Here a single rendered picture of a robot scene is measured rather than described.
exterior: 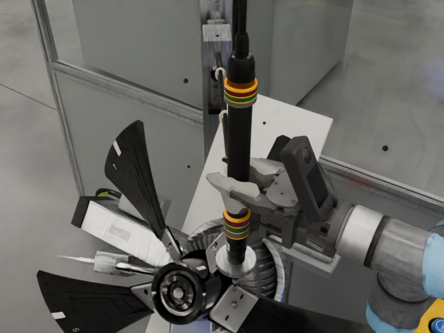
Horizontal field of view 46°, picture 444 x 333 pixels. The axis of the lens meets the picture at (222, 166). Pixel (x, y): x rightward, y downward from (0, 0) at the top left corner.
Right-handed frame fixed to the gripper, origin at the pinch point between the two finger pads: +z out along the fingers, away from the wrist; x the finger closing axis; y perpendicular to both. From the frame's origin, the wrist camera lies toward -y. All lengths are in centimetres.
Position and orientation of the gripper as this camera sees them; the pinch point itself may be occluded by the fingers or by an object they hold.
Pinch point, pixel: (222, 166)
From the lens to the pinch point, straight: 78.8
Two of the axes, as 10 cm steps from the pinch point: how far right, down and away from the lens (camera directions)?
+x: 5.2, -5.6, 6.4
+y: 0.0, 7.5, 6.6
